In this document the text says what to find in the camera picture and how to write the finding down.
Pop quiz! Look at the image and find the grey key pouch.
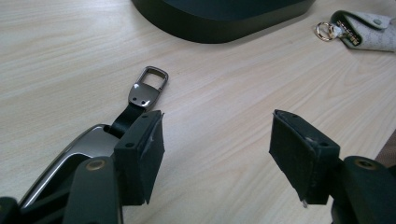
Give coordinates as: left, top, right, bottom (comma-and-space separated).
315, 9, 396, 53

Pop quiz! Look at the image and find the car key with black strap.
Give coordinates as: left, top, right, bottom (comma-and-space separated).
18, 65, 169, 209

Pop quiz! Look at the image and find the black key rack with tray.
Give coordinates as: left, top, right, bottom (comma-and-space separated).
130, 0, 317, 45

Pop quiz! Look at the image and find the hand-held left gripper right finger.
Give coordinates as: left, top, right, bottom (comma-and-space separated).
269, 109, 341, 209

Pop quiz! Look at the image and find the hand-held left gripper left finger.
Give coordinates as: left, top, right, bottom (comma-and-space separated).
113, 109, 166, 206

